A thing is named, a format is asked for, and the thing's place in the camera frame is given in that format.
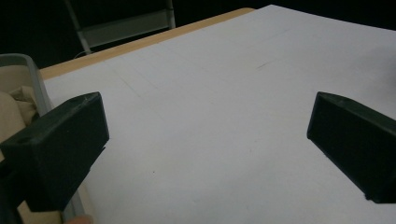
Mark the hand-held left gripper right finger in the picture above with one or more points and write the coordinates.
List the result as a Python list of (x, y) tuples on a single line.
[(358, 146)]

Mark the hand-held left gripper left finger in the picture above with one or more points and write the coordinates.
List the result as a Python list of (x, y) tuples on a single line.
[(59, 146)]

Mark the beige cloth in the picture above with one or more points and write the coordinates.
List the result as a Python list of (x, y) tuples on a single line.
[(14, 109)]

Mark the grey plastic basket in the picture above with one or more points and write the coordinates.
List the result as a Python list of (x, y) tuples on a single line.
[(36, 84)]

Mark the metal stand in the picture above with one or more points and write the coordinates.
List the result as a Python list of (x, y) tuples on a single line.
[(124, 28)]

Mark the white table cover sheet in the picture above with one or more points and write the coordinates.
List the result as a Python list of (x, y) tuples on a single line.
[(218, 124)]

